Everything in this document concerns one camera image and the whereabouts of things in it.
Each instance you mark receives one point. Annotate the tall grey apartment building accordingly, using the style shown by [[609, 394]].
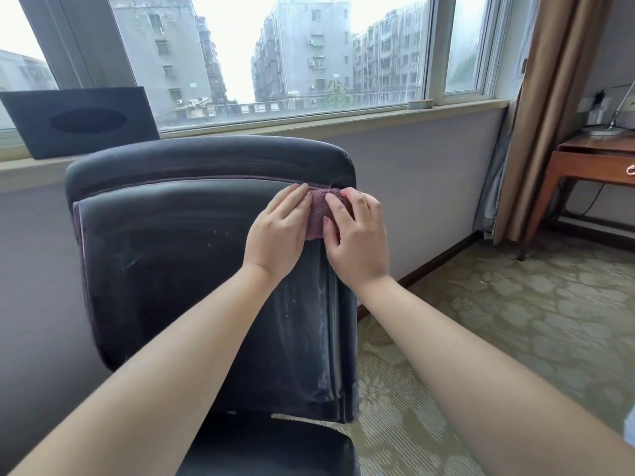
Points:
[[317, 44]]

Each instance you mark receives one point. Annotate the grey building with antenna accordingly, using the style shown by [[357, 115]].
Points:
[[159, 54]]

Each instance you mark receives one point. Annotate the pink cleaning cloth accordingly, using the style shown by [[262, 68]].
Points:
[[317, 213]]

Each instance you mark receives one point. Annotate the brown curtain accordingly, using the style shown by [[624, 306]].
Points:
[[550, 118]]

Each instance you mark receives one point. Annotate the grey window frame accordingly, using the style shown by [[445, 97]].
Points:
[[84, 39]]

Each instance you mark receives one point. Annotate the grey building roof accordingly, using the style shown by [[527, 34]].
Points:
[[25, 74]]

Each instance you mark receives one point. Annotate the person's right forearm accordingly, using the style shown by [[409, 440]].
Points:
[[496, 391]]

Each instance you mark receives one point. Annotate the beige window sill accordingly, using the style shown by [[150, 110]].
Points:
[[347, 121]]

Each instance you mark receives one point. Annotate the dark wooden baseboard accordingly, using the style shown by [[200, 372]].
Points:
[[595, 232], [436, 265]]

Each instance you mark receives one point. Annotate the grey curtain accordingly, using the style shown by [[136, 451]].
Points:
[[496, 183]]

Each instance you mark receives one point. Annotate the person's right hand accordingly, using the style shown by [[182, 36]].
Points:
[[359, 247]]

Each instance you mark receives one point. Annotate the person's left hand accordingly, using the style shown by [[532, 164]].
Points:
[[275, 237]]

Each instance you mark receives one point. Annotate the brown wooden desk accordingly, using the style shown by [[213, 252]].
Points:
[[590, 166]]

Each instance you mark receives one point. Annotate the white wall socket with plug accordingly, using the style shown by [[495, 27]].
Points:
[[593, 106]]

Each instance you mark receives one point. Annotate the black tissue box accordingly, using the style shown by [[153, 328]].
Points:
[[30, 123]]

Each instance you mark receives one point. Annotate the person's left forearm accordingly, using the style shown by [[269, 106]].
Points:
[[159, 376]]

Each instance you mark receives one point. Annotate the black leather chair backrest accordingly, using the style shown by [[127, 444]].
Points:
[[163, 252]]

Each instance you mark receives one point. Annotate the silver desk lamp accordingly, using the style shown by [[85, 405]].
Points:
[[602, 129]]

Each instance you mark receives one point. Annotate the wide grey apartment building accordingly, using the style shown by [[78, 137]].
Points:
[[392, 54]]

